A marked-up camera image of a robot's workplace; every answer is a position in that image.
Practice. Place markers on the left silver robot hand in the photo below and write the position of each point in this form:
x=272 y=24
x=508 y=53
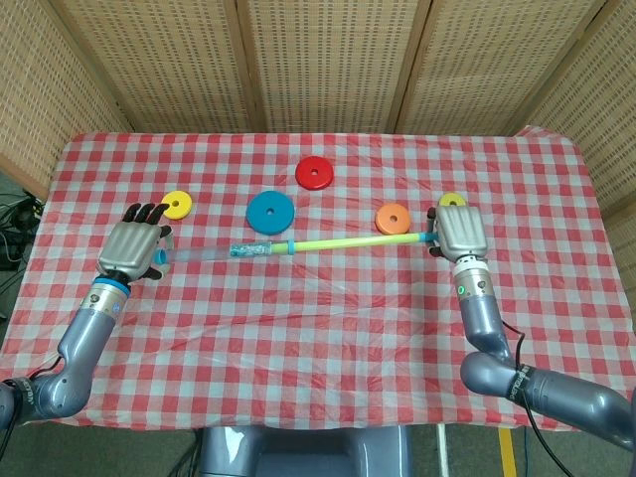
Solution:
x=129 y=246

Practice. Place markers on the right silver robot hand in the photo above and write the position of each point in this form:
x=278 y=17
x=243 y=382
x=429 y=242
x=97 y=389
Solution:
x=459 y=231

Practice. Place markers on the green and blue water pump toy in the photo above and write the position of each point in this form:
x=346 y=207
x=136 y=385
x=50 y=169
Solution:
x=338 y=243

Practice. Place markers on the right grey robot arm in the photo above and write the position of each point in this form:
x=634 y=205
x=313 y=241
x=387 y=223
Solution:
x=477 y=318

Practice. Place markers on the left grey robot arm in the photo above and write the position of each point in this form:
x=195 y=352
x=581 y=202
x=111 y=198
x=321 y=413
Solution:
x=84 y=338

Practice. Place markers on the red white checkered tablecloth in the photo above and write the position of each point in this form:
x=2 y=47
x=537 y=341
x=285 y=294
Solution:
x=298 y=338

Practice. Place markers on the small olive-yellow disc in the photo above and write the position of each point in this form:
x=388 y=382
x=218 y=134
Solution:
x=452 y=200

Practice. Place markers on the yellow disc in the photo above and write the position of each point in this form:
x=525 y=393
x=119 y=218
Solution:
x=180 y=211

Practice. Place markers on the orange disc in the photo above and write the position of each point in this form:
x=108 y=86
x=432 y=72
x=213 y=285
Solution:
x=392 y=226

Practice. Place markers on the large teal disc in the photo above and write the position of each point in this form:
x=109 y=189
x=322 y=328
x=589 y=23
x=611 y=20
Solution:
x=270 y=223

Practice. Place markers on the red disc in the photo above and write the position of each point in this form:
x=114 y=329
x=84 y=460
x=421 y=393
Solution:
x=314 y=181

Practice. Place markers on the woven wooden folding screen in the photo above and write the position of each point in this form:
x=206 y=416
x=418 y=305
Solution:
x=328 y=59

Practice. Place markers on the yellow floor tape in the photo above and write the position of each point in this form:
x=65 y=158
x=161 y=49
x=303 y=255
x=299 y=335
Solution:
x=507 y=454

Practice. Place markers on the grey robot torso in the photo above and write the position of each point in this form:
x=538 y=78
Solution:
x=303 y=454

